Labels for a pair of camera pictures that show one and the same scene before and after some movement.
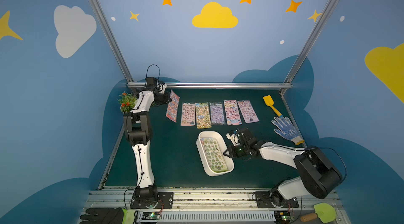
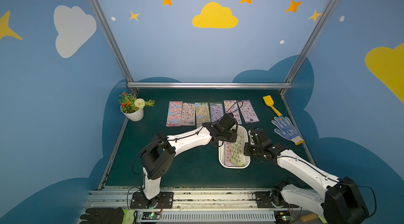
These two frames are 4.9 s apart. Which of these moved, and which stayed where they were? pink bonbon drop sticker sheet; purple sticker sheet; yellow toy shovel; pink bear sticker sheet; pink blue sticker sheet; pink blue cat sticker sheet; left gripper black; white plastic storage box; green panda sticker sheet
Moved: pink blue cat sticker sheet; white plastic storage box; left gripper black
Stayed: yellow toy shovel; pink blue sticker sheet; purple sticker sheet; green panda sticker sheet; pink bonbon drop sticker sheet; pink bear sticker sheet
